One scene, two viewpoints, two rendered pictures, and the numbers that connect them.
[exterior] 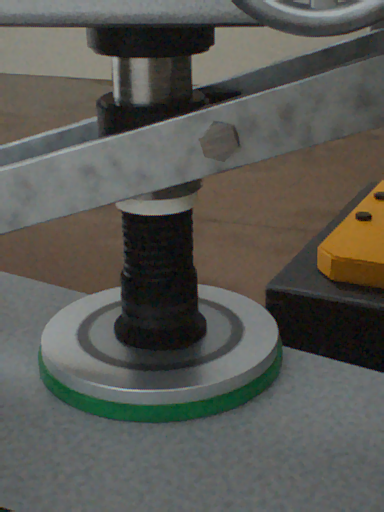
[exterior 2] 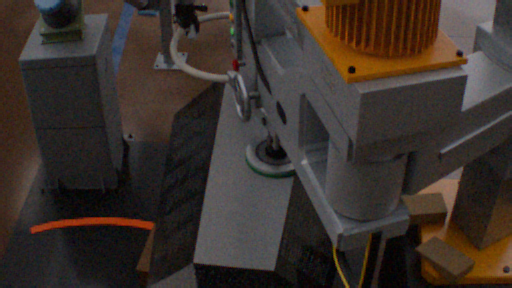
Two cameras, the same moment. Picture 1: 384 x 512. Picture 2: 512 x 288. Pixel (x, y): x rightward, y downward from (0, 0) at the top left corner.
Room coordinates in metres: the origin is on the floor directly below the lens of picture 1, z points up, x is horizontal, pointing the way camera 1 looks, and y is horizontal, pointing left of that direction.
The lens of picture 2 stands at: (-0.10, -1.66, 2.47)
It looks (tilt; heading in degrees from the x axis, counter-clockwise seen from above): 40 degrees down; 68
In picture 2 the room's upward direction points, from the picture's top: straight up
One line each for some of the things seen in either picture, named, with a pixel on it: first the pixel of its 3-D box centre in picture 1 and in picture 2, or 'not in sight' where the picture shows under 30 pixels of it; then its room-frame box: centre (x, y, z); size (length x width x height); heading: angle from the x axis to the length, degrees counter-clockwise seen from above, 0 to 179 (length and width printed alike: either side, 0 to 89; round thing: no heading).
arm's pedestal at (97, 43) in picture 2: not in sight; (75, 104); (0.06, 1.27, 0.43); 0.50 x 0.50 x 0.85; 69
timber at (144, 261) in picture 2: not in sight; (158, 256); (0.25, 0.43, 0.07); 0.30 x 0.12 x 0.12; 57
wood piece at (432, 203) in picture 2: not in sight; (417, 209); (1.03, -0.35, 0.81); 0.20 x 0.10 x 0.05; 161
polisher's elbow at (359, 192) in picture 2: not in sight; (366, 165); (0.60, -0.63, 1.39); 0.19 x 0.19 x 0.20
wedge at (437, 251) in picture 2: not in sight; (444, 255); (1.01, -0.58, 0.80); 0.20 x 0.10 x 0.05; 103
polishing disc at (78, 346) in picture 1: (160, 335); (276, 152); (0.65, 0.03, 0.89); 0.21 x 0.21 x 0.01
